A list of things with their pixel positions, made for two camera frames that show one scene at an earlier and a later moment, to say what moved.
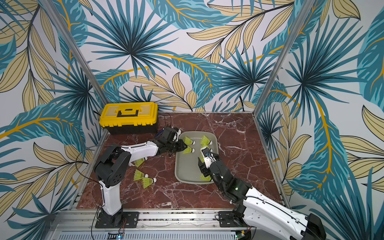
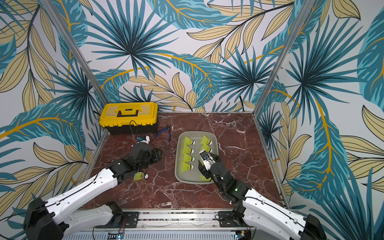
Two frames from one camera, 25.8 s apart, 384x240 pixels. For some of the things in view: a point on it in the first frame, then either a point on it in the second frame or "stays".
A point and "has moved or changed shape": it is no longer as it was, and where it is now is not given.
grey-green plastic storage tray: [187, 168] stays
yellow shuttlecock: [188, 141] stays
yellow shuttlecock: [205, 141] stays
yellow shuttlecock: [138, 175] stays
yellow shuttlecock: [147, 182] -> [184, 166]
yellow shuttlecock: [138, 162] has moved or changed shape
